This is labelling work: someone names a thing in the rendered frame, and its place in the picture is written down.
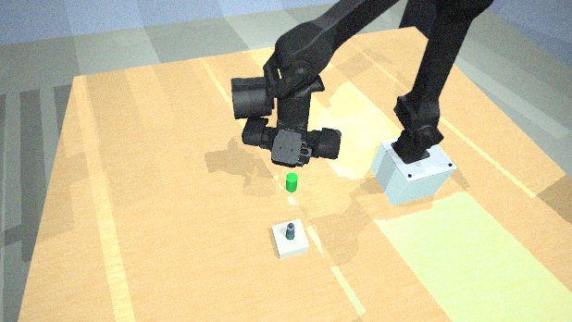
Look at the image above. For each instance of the green marker cap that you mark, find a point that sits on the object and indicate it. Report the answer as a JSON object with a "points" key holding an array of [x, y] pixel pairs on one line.
{"points": [[291, 182]]}

